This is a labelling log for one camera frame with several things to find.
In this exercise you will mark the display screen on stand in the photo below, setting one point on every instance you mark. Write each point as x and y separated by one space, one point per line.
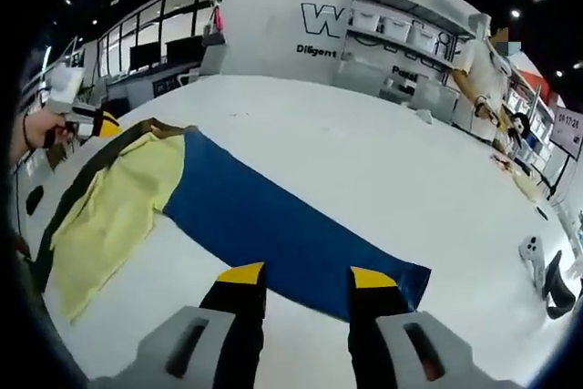
569 131

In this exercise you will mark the white shelf unit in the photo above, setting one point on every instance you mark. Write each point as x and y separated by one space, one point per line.
533 120

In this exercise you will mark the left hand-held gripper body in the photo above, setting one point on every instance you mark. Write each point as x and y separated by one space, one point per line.
66 86

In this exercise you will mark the dark office desk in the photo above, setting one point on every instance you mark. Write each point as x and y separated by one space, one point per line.
136 86

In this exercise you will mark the yellow blue black garment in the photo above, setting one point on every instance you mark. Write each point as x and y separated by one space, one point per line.
273 229

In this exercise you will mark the white storage bin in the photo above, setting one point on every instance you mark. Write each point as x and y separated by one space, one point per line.
394 28
369 24
422 37

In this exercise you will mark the person's left hand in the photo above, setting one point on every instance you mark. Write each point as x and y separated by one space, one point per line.
41 129

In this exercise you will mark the black monitor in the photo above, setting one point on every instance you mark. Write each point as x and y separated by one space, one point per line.
146 58
184 51

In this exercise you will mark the grey metal shelving rack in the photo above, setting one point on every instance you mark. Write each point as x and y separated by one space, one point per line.
410 29

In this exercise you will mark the black oval pad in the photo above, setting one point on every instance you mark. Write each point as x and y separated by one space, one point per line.
35 200

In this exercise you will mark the pile of beige items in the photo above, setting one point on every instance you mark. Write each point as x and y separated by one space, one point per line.
514 175

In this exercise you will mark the black headset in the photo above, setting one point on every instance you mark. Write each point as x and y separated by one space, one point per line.
560 289

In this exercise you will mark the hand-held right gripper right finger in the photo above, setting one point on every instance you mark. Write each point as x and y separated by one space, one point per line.
401 352

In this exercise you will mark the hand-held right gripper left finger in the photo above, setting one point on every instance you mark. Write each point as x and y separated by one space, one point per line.
191 348

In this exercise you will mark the grey chair backrest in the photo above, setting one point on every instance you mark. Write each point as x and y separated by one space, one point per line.
360 74
435 99

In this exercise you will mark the grey office chair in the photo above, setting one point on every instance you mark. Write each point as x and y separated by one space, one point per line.
211 58

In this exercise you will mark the grey hanging bag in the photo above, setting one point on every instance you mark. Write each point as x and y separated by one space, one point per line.
214 36

